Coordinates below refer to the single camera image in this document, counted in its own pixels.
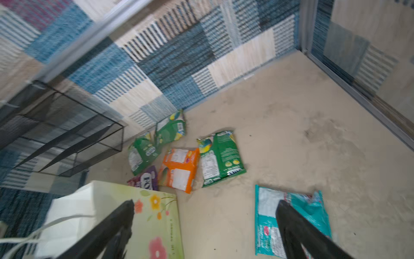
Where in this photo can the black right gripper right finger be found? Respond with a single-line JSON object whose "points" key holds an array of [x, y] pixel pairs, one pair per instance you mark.
{"points": [[299, 235]]}

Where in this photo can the teal snack bag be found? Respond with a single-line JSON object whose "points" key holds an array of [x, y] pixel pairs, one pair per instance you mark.
{"points": [[267, 235]]}

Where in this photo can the white paper bag with print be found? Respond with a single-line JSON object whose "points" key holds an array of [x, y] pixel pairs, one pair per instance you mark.
{"points": [[156, 232]]}

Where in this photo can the green snack bag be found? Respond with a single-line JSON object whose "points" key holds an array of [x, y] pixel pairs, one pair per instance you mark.
{"points": [[142, 153], [220, 157], [170, 129]]}

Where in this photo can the purple berries candy bag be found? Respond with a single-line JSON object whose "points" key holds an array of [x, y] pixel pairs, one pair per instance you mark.
{"points": [[148, 179]]}

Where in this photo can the small orange snack bag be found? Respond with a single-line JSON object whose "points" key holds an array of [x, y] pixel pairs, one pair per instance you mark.
{"points": [[178, 169]]}

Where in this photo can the black wire shelf rack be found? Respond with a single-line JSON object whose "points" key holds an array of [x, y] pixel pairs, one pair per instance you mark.
{"points": [[60, 133]]}

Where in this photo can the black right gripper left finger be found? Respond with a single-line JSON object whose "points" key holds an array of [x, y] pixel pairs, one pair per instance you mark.
{"points": [[108, 239]]}

